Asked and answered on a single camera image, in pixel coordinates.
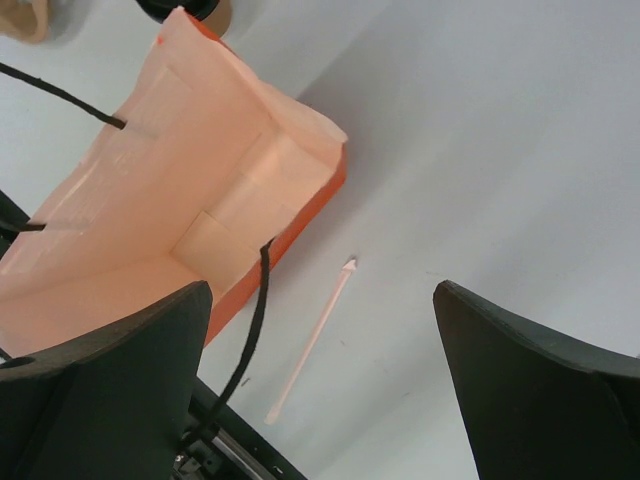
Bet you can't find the white wrapped straw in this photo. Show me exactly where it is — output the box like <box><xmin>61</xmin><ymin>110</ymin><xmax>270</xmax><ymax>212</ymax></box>
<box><xmin>264</xmin><ymin>257</ymin><xmax>358</xmax><ymax>425</ymax></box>

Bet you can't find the black plastic cup lid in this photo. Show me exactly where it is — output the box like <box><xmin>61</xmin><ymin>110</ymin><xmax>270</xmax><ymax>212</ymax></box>
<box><xmin>136</xmin><ymin>0</ymin><xmax>220</xmax><ymax>23</ymax></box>

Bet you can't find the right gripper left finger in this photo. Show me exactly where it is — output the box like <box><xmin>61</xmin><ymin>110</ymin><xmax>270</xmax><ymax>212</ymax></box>
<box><xmin>1</xmin><ymin>281</ymin><xmax>212</xmax><ymax>479</ymax></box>

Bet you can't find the brown pulp cup carrier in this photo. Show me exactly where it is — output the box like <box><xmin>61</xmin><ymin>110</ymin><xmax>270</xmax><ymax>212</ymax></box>
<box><xmin>1</xmin><ymin>0</ymin><xmax>51</xmax><ymax>44</ymax></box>

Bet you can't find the brown paper coffee cup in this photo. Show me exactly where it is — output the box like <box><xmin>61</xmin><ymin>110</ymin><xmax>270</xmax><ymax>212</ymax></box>
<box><xmin>202</xmin><ymin>0</ymin><xmax>233</xmax><ymax>37</ymax></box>

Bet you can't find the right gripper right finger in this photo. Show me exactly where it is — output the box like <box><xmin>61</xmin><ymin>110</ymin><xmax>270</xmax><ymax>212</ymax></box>
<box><xmin>433</xmin><ymin>280</ymin><xmax>639</xmax><ymax>479</ymax></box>

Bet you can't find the orange paper bag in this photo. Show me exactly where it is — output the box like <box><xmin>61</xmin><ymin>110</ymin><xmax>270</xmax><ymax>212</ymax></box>
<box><xmin>1</xmin><ymin>8</ymin><xmax>347</xmax><ymax>355</ymax></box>

